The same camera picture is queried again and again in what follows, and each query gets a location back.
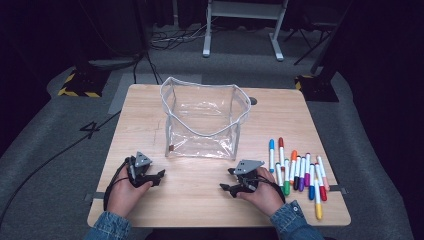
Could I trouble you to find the person's right hand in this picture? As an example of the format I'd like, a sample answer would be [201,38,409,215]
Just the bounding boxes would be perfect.
[237,167,286,218]

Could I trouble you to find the magenta capped marker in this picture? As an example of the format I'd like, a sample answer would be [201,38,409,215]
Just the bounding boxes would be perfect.
[303,152,312,188]

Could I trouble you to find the pink capped marker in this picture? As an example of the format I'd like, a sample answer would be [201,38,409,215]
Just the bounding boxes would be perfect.
[316,155,331,192]

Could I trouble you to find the person's left hand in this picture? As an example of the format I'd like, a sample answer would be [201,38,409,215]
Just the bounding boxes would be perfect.
[107,166,154,218]

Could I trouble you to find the light blue capped marker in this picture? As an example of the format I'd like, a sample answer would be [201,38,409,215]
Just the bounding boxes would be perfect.
[268,138,276,174]

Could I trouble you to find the black slanted stand post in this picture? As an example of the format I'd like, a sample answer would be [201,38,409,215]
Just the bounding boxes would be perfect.
[309,0,354,76]

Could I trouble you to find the brown capped marker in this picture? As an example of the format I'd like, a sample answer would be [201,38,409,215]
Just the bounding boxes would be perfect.
[278,136,286,172]

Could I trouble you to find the black folding stand legs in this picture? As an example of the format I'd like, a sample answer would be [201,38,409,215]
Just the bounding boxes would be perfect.
[283,26,338,67]

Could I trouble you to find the orange capped marker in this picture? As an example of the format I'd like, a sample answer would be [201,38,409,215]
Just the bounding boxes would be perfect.
[289,149,298,185]

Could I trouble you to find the left hand-held gripper black cable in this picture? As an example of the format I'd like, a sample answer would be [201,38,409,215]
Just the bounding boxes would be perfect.
[103,157,133,212]

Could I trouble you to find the white metal stand frame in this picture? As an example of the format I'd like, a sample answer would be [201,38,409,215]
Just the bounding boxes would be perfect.
[202,0,290,62]

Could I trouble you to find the clear plastic zipper pouch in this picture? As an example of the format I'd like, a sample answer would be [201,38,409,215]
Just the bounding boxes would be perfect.
[159,76,252,161]

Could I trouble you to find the dark blue capped marker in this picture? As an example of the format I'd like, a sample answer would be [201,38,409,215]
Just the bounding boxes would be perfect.
[308,163,316,201]

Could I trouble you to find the red capped marker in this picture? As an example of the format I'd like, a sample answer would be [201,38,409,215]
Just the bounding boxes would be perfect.
[314,162,328,202]

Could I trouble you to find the hand-held gripper black cable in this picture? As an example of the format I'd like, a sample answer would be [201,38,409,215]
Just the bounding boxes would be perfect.
[103,157,133,212]
[244,173,287,204]

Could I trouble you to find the tangled floor cable bundle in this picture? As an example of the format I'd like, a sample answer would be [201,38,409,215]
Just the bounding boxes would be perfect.
[149,19,209,52]

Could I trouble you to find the right hand-held gripper black cable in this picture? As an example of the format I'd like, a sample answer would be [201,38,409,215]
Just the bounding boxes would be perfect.
[244,173,287,204]

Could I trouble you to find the long black floor cable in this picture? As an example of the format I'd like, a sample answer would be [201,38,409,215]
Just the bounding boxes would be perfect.
[0,110,122,228]

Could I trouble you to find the black yellow striped stand base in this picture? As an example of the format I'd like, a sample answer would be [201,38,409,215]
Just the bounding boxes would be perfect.
[57,68,111,99]
[294,74,340,103]

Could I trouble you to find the grey tape strip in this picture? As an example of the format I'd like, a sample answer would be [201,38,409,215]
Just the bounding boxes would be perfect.
[84,191,107,202]
[328,184,348,195]

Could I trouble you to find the purple capped marker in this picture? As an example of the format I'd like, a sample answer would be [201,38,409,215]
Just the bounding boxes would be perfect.
[298,157,306,193]

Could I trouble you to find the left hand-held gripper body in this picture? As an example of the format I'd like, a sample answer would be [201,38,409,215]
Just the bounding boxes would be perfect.
[125,151,158,188]

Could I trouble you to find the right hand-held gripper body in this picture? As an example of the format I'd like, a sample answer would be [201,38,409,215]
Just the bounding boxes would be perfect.
[233,159,265,198]

